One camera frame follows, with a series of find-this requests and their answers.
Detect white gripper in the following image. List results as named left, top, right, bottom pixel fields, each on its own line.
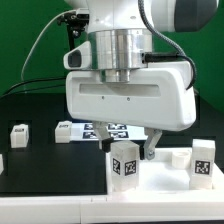
left=66, top=61, right=196, bottom=160

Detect white square table top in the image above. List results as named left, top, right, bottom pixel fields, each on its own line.
left=106, top=148, right=221, bottom=194

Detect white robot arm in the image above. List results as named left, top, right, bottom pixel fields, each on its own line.
left=64, top=0, right=219, bottom=159

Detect white tag sheet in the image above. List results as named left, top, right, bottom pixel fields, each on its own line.
left=71, top=123, right=147, bottom=141

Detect white block at left edge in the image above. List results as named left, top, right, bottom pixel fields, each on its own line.
left=0, top=154, right=4, bottom=175

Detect white front fence rail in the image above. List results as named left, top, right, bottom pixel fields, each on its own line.
left=0, top=191, right=224, bottom=224

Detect white fence rail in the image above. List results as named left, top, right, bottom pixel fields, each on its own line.
left=0, top=191, right=224, bottom=224
left=212, top=165, right=224, bottom=191

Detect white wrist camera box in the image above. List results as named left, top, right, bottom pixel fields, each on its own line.
left=63, top=41, right=92, bottom=70

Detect white right fence rail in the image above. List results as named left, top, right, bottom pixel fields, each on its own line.
left=212, top=165, right=224, bottom=191

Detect black cables on table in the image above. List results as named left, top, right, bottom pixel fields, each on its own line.
left=0, top=77, right=68, bottom=100

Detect grey camera cable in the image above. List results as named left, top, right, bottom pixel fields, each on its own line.
left=20, top=12, right=69, bottom=83

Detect black camera on stand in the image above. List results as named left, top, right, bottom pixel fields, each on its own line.
left=57, top=9, right=89, bottom=38

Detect grey corrugated arm cable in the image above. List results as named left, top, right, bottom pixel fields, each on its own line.
left=137, top=0, right=198, bottom=91

